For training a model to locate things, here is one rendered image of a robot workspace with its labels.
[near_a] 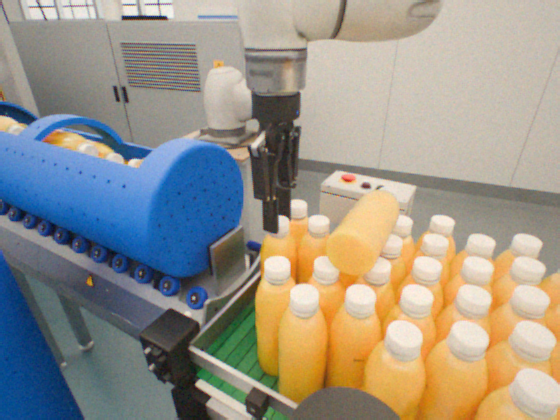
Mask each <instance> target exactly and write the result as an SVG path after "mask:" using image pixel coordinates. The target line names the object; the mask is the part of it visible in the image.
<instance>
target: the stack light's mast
mask: <svg viewBox="0 0 560 420"><path fill-rule="evenodd" d="M289 420H401V418H400V417H399V415H398V414H397V413H396V412H395V411H394V410H393V409H391V408H390V407H388V405H387V404H386V403H385V402H383V401H382V400H380V399H379V398H377V397H375V395H371V394H369V393H366V392H364V391H362V390H359V389H356V388H351V387H342V386H338V387H329V388H325V389H322V390H319V391H317V392H314V393H312V394H310V395H309V396H307V397H306V398H305V399H304V400H303V401H302V402H301V403H300V404H299V405H298V406H297V407H296V408H295V410H294V411H293V413H292V416H291V417H290V419H289Z"/></svg>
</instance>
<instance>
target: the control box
mask: <svg viewBox="0 0 560 420"><path fill-rule="evenodd" d="M343 174H351V173H346V172H343V171H336V172H334V173H333V174H332V176H331V177H330V178H327V179H326V180H325V181H324V182H323V183H321V187H320V190H321V192H320V209H319V215H321V216H325V217H327V218H328V219H329V220H330V222H332V223H335V224H340V223H341V221H342V220H343V219H344V217H345V216H346V215H347V214H348V212H349V211H350V210H351V209H352V208H353V207H354V205H355V203H356V202H357V201H358V200H359V198H361V197H363V196H364V195H365V194H366V193H368V192H370V191H373V190H377V189H376V187H377V186H379V185H383V186H385V187H388V186H387V185H389V184H390V185H389V186H390V187H392V188H393V189H395V190H396V192H397V194H398V199H397V201H398V203H399V208H400V214H399V215H402V216H405V217H408V218H410V213H411V209H412V205H413V200H414V194H415V192H416V187H417V186H411V185H406V184H402V183H397V182H392V181H388V180H383V179H379V178H374V177H369V176H360V175H355V174H352V175H354V176H355V177H356V178H355V180H353V181H352V182H346V181H344V180H343V179H342V178H341V176H342V175H343ZM369 180H370V181H369ZM371 181H373V182H371ZM376 181H377V182H378V183H377V182H376ZM363 182H369V183H370V184H371V187H369V188H365V187H361V184H362V183H363ZM374 182H375V183H374ZM386 184H387V185H386ZM391 185H392V186H391Z"/></svg>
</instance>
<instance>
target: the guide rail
mask: <svg viewBox="0 0 560 420"><path fill-rule="evenodd" d="M188 354H189V358H190V361H192V362H194V363H195V364H197V365H199V367H203V368H205V369H206V370H208V371H210V372H211V373H212V374H214V375H216V376H217V377H219V378H221V379H223V380H225V381H227V382H228V383H230V384H232V385H234V387H236V388H238V389H240V390H241V391H245V393H247V394H248V393H249V391H251V389H252V388H253V387H256V388H257V389H258V390H260V391H264V392H266V393H267V394H268V404H269V407H271V408H273V409H275V410H276V411H278V412H280V414H282V415H284V416H286V417H289V418H290V417H291V416H292V413H293V411H294V410H295V408H296V407H297V406H298V405H299V404H295V403H294V402H292V401H291V400H289V399H287V398H286V397H284V396H282V395H280V394H279V393H277V392H276V391H272V390H270V389H268V387H266V386H264V385H262V384H260V383H259V382H257V381H256V380H254V379H250V378H249V377H247V376H245V375H244V374H242V373H241V372H239V371H237V370H235V369H234V368H233V367H229V366H227V365H225V364H224V363H223V362H221V361H219V360H217V359H215V358H214V357H212V356H211V355H207V354H206V353H204V352H202V351H200V350H199V349H198V348H196V347H194V346H192V345H190V346H189V347H188Z"/></svg>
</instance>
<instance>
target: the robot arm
mask: <svg viewBox="0 0 560 420"><path fill-rule="evenodd" d="M443 4H444V0H236V8H237V16H238V22H239V26H240V29H241V32H242V35H243V39H244V46H245V52H244V56H245V79H244V78H243V77H242V73H241V72H239V71H238V70H236V69H234V68H233V67H222V68H216V69H212V70H210V72H209V75H208V77H207V81H206V84H205V90H204V108H205V114H206V119H207V123H208V128H201V130H200V133H201V134H203V135H204V136H202V137H200V138H199V141H202V142H208V143H213V144H223V145H229V146H238V145H240V144H241V143H243V142H245V141H246V140H247V139H249V138H250V137H253V136H255V135H256V134H255V132H250V131H246V125H245V122H246V121H249V120H257V122H258V123H259V126H258V131H257V133H258V139H257V140H256V142H255V143H250V142H249V143H248V144H247V151H248V153H249V156H250V162H251V173H252V184H253V195H254V199H256V200H262V224H263V230H265V231H269V232H271V233H274V234H277V233H279V216H284V217H287V218H288V219H289V222H290V221H291V189H295V188H296V186H297V184H295V183H293V180H294V181H296V180H297V179H298V165H299V147H300V137H301V126H298V125H294V123H293V121H295V120H297V119H298V118H299V117H300V116H301V108H302V104H303V99H304V92H303V89H304V88H305V86H306V67H307V57H308V52H307V45H308V43H309V42H315V41H319V40H341V41H346V42H355V43H365V42H380V41H395V40H402V39H405V38H409V37H412V36H414V35H416V34H418V33H420V32H422V31H423V30H425V29H427V28H428V26H429V25H431V23H432V22H433V21H434V20H435V19H436V18H437V17H438V15H439V14H440V12H441V11H442V8H443ZM268 153H270V154H268ZM272 154H275V155H272ZM292 172H293V173H292ZM277 177H278V180H279V185H280V186H279V185H277ZM290 188H291V189H290Z"/></svg>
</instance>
